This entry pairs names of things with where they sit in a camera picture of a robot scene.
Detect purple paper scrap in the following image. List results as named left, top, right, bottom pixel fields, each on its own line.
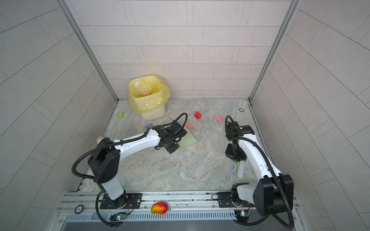
left=144, top=123, right=154, bottom=129
left=231, top=162, right=237, bottom=175

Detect green dustpan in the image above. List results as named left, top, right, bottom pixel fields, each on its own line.
left=178, top=127, right=197, bottom=148

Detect beige bin yellow bag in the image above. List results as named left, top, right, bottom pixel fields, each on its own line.
left=127, top=75, right=170, bottom=121

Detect green hand brush white bristles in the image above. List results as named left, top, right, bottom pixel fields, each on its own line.
left=235, top=161, right=245, bottom=179

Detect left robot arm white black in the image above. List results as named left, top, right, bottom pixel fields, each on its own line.
left=71, top=113, right=188, bottom=208

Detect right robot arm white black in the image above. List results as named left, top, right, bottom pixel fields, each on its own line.
left=225, top=116, right=294, bottom=230

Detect red paper scrap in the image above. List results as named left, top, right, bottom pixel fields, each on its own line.
left=194, top=112, right=201, bottom=120

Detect right circuit board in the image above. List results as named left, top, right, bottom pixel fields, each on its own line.
left=234, top=210, right=251, bottom=224

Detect circuit board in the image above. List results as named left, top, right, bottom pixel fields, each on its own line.
left=234, top=210, right=251, bottom=224
left=109, top=212, right=128, bottom=222

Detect beige rolling pin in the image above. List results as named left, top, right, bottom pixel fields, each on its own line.
left=96, top=136, right=104, bottom=144

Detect red yellow mango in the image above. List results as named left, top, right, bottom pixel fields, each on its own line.
left=151, top=202, right=168, bottom=215

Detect left circuit board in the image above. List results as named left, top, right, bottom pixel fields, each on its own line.
left=109, top=212, right=128, bottom=222

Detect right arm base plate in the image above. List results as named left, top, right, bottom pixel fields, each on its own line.
left=216, top=190, right=254, bottom=208

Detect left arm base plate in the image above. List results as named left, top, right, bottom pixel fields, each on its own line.
left=99, top=193, right=143, bottom=209

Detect poker chip on rail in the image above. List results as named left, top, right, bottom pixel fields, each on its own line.
left=74, top=205, right=84, bottom=214

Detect aluminium front rail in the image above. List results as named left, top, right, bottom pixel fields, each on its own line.
left=54, top=189, right=301, bottom=223

